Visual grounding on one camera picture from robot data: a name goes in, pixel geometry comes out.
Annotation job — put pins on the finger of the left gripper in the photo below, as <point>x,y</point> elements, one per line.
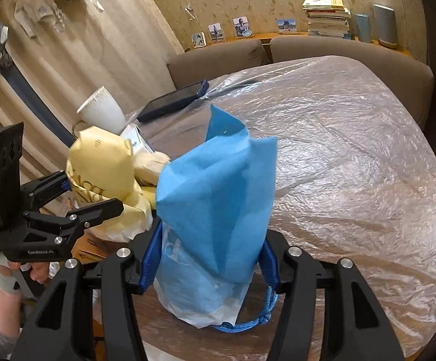
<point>82,218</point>
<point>39,192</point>

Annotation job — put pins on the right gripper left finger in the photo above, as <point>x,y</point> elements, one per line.
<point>60,326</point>

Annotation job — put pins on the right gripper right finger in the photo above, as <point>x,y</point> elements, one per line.
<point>355,325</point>

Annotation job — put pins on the yellow paper bag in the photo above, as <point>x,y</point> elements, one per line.
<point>102,166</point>

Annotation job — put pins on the blue paper bag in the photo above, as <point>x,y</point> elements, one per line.
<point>215,203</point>

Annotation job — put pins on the person's left forearm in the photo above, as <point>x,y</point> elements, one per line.
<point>10,312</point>

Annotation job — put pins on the person's left hand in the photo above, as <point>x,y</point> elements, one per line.
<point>38,271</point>

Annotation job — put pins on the brown gold flat box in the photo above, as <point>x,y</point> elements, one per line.
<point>90,249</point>

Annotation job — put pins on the blue white open box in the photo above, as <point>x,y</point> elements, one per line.
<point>138,142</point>

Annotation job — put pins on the dark blue smartphone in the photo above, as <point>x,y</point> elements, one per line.
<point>172,102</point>

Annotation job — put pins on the clear plastic table cover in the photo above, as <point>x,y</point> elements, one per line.
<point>355,175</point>

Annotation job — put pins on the beige curtain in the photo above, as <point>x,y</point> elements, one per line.
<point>121,45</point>

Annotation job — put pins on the small blue-grey speaker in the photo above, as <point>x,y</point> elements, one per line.
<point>363,27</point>

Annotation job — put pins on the stack of books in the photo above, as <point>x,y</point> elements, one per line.
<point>327,18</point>

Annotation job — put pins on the large grey speaker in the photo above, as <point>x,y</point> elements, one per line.
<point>386,26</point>

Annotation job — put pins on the white mug gold handle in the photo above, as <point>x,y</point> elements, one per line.
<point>100,109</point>

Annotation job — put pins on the photo frame far left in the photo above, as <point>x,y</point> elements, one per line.
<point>198,40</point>

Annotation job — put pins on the silver wall hook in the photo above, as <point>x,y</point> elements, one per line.
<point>190,11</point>

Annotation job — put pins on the landscape photo frame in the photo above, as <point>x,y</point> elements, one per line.
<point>286,25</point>

